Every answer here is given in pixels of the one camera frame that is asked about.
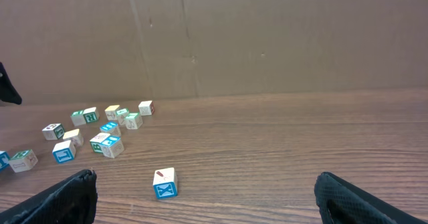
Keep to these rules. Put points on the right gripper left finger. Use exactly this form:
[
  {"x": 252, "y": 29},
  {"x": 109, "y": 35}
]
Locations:
[{"x": 73, "y": 200}]

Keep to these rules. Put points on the yellow top block back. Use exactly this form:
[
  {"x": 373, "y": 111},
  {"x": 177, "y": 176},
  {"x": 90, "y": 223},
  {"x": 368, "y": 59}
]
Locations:
[{"x": 111, "y": 112}]

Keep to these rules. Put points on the yellow top block front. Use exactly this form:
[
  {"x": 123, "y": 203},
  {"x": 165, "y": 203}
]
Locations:
[{"x": 75, "y": 136}]

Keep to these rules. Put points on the green R block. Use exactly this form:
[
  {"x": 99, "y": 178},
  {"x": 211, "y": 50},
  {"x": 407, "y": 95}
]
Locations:
[{"x": 23, "y": 161}]

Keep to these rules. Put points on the blue top block centre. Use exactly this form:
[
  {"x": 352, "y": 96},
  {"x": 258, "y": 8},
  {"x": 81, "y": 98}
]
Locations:
[{"x": 111, "y": 128}]

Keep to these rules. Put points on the white block red picture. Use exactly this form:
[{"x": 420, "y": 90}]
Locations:
[{"x": 96, "y": 141}]

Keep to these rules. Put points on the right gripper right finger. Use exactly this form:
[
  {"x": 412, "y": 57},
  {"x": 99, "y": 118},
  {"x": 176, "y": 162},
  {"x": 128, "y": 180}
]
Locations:
[{"x": 341, "y": 202}]

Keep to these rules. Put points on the white block green side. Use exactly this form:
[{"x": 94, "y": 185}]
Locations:
[{"x": 91, "y": 115}]

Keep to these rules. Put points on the white block back right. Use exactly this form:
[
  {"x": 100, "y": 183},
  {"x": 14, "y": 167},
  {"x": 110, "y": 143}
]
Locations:
[{"x": 146, "y": 108}]

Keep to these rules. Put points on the white feather block blue X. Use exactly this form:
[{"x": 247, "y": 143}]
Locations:
[{"x": 165, "y": 183}]

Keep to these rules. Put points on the green seven block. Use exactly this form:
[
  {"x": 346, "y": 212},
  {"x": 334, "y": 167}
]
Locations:
[{"x": 133, "y": 121}]

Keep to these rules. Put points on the blue P block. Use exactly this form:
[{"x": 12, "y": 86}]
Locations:
[{"x": 112, "y": 146}]

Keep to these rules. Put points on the yellow block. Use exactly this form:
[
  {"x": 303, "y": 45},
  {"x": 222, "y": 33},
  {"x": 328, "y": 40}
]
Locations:
[
  {"x": 111, "y": 112},
  {"x": 75, "y": 136}
]

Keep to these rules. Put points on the blue top letter block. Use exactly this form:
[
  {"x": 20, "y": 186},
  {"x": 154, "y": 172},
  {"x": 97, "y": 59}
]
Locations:
[{"x": 4, "y": 160}]

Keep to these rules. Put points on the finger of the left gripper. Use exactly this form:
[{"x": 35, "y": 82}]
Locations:
[{"x": 8, "y": 92}]

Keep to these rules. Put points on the green letter block far left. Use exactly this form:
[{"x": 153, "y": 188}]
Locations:
[{"x": 77, "y": 118}]

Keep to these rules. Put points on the white block blue side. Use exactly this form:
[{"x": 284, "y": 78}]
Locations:
[{"x": 64, "y": 151}]

